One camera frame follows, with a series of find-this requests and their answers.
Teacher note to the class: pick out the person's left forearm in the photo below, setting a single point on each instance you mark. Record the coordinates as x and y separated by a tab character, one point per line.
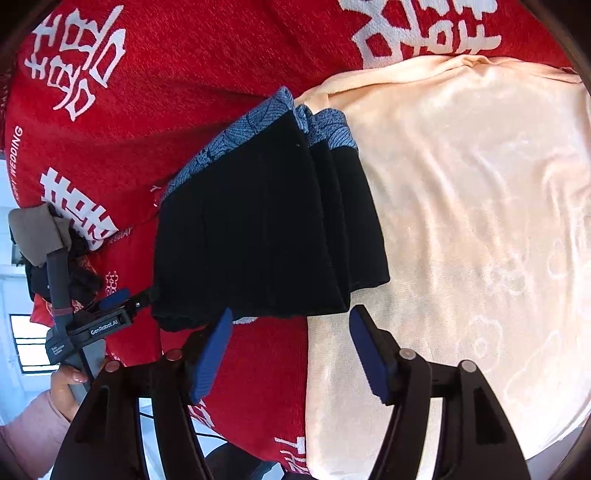
27	438

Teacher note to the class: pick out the black cloth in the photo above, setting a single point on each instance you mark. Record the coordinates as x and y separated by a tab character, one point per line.
81	272

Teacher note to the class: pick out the window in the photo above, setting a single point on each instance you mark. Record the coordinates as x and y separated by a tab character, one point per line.
32	344

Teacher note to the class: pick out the black pants with blue waistband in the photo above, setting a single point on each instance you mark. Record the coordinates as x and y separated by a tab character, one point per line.
258	230

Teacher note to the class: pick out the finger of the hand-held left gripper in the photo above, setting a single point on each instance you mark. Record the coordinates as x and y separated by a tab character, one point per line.
141	300
114	297

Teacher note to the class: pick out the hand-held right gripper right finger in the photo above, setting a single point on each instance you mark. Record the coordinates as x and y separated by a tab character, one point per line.
369	355

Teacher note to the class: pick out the cream patterned blanket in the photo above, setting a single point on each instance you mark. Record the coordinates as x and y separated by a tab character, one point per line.
461	230

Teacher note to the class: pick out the red printed blanket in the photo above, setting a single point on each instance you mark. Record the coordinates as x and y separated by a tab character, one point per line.
184	69

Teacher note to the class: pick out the person's left hand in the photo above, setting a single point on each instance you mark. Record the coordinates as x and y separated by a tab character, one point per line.
64	392

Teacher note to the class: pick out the grey cloth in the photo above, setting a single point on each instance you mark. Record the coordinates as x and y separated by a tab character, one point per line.
37	230

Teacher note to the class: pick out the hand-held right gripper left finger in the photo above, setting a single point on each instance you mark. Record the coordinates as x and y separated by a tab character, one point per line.
212	355

